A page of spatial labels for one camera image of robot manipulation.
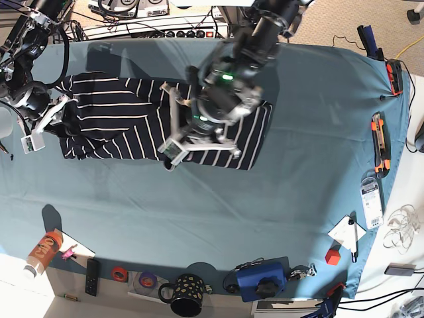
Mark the navy white striped t-shirt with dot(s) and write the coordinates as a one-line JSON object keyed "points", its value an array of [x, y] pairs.
{"points": [[126, 118]]}

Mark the red tape roll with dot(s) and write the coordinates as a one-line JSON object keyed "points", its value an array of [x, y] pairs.
{"points": [[119, 274]]}

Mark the black remote control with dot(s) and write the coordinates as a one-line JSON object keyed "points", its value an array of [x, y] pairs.
{"points": [[92, 277]]}

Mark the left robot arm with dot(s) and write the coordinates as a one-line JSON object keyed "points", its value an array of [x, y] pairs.
{"points": [[226, 93]]}

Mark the white power strip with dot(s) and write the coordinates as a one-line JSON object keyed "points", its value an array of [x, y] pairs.
{"points": [[183, 33]]}

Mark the purple tape roll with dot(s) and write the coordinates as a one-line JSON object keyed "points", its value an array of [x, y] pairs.
{"points": [[147, 280]]}

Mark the black white marker pen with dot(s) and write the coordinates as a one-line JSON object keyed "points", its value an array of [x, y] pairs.
{"points": [[353, 241]]}

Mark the grey adapter box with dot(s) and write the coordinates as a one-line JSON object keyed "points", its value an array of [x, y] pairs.
{"points": [[406, 270]]}

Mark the black mug yellow pattern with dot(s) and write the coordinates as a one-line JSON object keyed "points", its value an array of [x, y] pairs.
{"points": [[185, 296]]}

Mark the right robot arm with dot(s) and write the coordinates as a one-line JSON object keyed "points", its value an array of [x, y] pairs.
{"points": [[27, 41]]}

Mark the white cup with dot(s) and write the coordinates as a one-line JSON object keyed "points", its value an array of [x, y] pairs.
{"points": [[6, 123]]}

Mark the pink small figurine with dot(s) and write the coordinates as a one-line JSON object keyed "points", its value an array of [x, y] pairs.
{"points": [[69, 253]]}

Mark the teal tablecloth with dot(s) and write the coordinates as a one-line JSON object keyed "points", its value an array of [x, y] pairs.
{"points": [[317, 147]]}

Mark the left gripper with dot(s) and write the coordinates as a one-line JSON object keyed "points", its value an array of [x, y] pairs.
{"points": [[190, 131]]}

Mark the blue black clamp handle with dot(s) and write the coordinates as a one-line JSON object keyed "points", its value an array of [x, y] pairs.
{"points": [[366, 35]]}

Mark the orange black utility knife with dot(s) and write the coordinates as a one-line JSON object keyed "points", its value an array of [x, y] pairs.
{"points": [[382, 154]]}

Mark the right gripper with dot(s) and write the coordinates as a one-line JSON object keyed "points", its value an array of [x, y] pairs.
{"points": [[38, 113]]}

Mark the orange black clamp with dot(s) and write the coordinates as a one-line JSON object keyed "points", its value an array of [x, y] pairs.
{"points": [[394, 71]]}

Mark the red cube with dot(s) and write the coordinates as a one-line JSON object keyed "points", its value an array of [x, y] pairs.
{"points": [[332, 257]]}

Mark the white paper card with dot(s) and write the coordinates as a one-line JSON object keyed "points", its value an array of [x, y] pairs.
{"points": [[341, 232]]}

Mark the metal keyring carabiner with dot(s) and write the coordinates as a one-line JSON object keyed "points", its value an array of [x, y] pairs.
{"points": [[302, 272]]}

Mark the white paper sheet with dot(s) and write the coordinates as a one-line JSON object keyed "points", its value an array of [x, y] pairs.
{"points": [[70, 243]]}

